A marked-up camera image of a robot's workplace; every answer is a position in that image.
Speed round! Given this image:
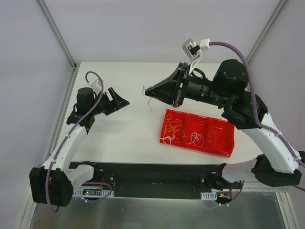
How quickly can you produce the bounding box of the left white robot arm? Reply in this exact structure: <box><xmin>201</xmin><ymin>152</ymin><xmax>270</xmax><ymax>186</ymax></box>
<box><xmin>29</xmin><ymin>87</ymin><xmax>130</xmax><ymax>207</ymax></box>

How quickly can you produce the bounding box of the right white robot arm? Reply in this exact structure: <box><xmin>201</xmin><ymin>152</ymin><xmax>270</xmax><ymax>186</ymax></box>
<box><xmin>144</xmin><ymin>59</ymin><xmax>305</xmax><ymax>190</ymax></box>

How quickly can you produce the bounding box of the red three-compartment bin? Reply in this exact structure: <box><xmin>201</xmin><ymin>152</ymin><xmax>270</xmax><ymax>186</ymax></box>
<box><xmin>159</xmin><ymin>109</ymin><xmax>235</xmax><ymax>158</ymax></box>

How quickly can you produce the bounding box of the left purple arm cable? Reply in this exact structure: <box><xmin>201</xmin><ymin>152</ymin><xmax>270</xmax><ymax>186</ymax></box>
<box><xmin>45</xmin><ymin>71</ymin><xmax>105</xmax><ymax>213</ymax></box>

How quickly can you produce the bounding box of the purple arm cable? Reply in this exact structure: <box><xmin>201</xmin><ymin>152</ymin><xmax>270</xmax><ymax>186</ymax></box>
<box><xmin>211</xmin><ymin>41</ymin><xmax>305</xmax><ymax>193</ymax></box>
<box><xmin>45</xmin><ymin>71</ymin><xmax>105</xmax><ymax>213</ymax></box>

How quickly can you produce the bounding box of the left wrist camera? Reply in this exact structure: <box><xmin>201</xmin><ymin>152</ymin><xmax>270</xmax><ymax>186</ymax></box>
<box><xmin>88</xmin><ymin>79</ymin><xmax>103</xmax><ymax>94</ymax></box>

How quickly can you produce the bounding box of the left aluminium frame post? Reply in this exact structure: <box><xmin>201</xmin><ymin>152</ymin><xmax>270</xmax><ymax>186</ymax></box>
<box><xmin>36</xmin><ymin>0</ymin><xmax>78</xmax><ymax>69</ymax></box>

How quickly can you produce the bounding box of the left white cable duct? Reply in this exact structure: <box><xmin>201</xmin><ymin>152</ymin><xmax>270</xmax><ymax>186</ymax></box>
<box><xmin>72</xmin><ymin>188</ymin><xmax>114</xmax><ymax>198</ymax></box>

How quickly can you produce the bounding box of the white cable duct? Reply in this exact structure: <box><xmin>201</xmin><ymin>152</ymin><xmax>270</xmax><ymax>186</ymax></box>
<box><xmin>72</xmin><ymin>188</ymin><xmax>114</xmax><ymax>198</ymax></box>
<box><xmin>200</xmin><ymin>191</ymin><xmax>217</xmax><ymax>201</ymax></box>

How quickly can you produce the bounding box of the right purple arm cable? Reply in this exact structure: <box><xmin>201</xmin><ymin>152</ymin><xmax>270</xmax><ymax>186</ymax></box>
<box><xmin>211</xmin><ymin>41</ymin><xmax>305</xmax><ymax>193</ymax></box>

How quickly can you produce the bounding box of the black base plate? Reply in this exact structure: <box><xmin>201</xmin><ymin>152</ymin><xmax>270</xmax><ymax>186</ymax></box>
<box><xmin>69</xmin><ymin>161</ymin><xmax>218</xmax><ymax>199</ymax></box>

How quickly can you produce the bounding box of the right white cable duct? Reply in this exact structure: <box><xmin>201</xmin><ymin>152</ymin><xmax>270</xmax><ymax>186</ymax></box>
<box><xmin>200</xmin><ymin>191</ymin><xmax>217</xmax><ymax>201</ymax></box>

